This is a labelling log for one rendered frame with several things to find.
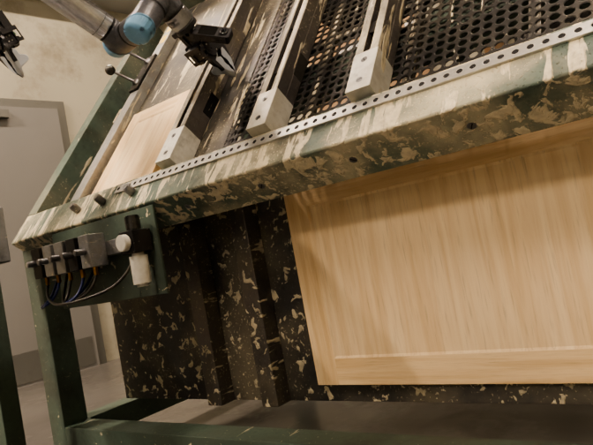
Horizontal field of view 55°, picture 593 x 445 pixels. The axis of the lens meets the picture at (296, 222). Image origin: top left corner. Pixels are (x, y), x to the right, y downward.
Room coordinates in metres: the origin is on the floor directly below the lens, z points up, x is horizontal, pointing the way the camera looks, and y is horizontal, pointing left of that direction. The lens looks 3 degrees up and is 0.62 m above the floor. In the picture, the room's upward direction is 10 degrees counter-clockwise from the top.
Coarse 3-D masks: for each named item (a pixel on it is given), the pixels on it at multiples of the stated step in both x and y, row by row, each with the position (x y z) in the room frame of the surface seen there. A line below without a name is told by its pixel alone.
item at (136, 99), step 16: (160, 48) 2.23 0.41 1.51; (160, 64) 2.21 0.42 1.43; (144, 80) 2.13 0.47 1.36; (144, 96) 2.12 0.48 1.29; (128, 112) 2.05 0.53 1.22; (112, 128) 2.03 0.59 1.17; (112, 144) 1.97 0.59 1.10; (96, 160) 1.94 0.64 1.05; (96, 176) 1.90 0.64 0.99; (80, 192) 1.85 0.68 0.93
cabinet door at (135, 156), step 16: (176, 96) 1.89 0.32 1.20; (144, 112) 1.99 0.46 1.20; (160, 112) 1.90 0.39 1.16; (176, 112) 1.81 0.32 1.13; (128, 128) 1.99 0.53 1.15; (144, 128) 1.91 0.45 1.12; (160, 128) 1.83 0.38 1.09; (128, 144) 1.92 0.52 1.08; (144, 144) 1.83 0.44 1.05; (160, 144) 1.75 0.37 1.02; (112, 160) 1.91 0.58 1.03; (128, 160) 1.84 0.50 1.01; (144, 160) 1.76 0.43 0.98; (112, 176) 1.84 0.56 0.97; (128, 176) 1.76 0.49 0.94
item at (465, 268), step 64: (576, 128) 1.12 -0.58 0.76; (320, 192) 1.48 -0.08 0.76; (384, 192) 1.38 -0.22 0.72; (448, 192) 1.29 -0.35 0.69; (512, 192) 1.21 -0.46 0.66; (576, 192) 1.13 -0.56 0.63; (320, 256) 1.51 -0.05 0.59; (384, 256) 1.40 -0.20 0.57; (448, 256) 1.30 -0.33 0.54; (512, 256) 1.22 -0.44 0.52; (576, 256) 1.15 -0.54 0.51; (320, 320) 1.53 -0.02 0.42; (384, 320) 1.42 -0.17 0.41; (448, 320) 1.32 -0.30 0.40; (512, 320) 1.24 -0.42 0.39; (576, 320) 1.16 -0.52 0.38; (320, 384) 1.55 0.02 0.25; (384, 384) 1.44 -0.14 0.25
